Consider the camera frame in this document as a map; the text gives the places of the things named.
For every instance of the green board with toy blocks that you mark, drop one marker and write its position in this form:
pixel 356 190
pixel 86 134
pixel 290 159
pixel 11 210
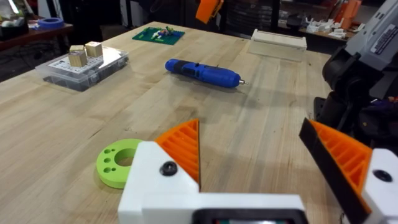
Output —
pixel 158 35

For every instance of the orange printed part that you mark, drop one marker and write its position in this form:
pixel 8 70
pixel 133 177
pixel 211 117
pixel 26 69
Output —
pixel 206 9

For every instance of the green disc with holes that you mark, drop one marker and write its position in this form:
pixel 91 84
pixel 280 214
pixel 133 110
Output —
pixel 107 172

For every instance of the wooden cube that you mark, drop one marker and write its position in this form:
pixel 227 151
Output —
pixel 77 59
pixel 76 48
pixel 94 49

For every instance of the clear plastic parts box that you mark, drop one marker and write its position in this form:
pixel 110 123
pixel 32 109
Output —
pixel 84 73

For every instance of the white long box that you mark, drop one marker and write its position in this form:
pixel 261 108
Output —
pixel 276 45

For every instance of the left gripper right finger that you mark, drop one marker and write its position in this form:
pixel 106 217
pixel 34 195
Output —
pixel 348 155

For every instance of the blue electric screwdriver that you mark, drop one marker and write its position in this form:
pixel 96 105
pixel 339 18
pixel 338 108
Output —
pixel 205 73

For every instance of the heap of white printed parts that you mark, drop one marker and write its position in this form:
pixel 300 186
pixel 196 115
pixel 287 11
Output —
pixel 329 28

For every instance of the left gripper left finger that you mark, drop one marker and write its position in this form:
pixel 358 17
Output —
pixel 149 174

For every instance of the blue tape roll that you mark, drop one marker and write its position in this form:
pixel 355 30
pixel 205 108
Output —
pixel 50 23

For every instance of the brown side table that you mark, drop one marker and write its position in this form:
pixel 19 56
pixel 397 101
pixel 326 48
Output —
pixel 34 35

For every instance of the orange printed parts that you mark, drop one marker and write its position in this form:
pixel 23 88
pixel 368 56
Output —
pixel 349 12

